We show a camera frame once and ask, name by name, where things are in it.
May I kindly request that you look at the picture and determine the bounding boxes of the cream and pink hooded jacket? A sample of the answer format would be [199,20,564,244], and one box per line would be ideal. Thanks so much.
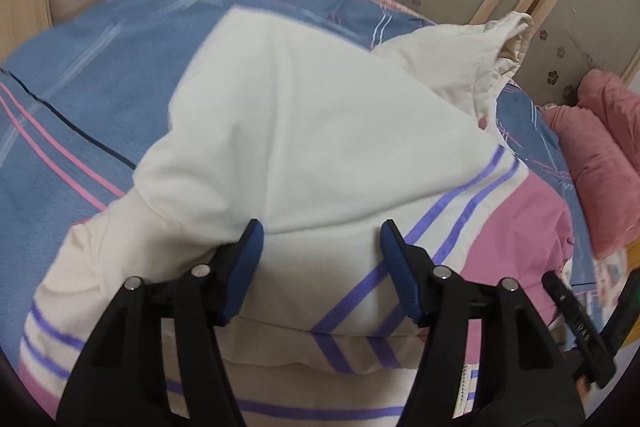
[18,8,573,426]

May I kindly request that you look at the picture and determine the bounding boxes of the floral pillow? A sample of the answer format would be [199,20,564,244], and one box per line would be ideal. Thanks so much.
[594,248,628,308]

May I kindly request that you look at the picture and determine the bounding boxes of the rolled pink quilt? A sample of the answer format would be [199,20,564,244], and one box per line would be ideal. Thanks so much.
[544,69,639,259]

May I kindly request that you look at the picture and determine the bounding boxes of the blue plaid bed sheet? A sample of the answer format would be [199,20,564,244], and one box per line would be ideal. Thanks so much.
[0,0,599,358]

